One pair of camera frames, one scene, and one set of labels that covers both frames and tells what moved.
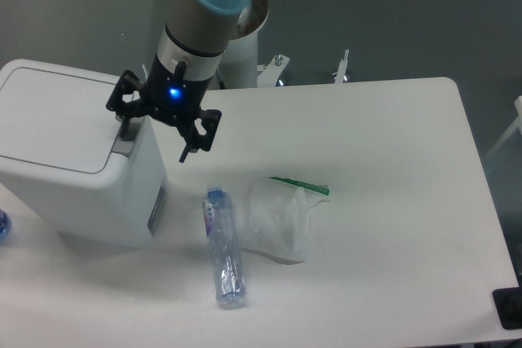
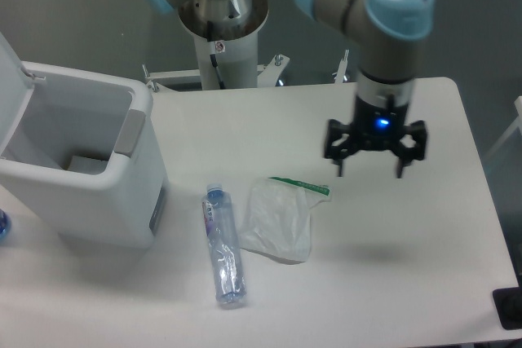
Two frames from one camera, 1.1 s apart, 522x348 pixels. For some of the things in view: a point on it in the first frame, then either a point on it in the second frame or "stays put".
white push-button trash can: x=64 y=169 stays put
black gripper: x=174 y=99 → x=376 y=127
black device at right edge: x=508 y=303 stays put
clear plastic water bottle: x=228 y=276 stays put
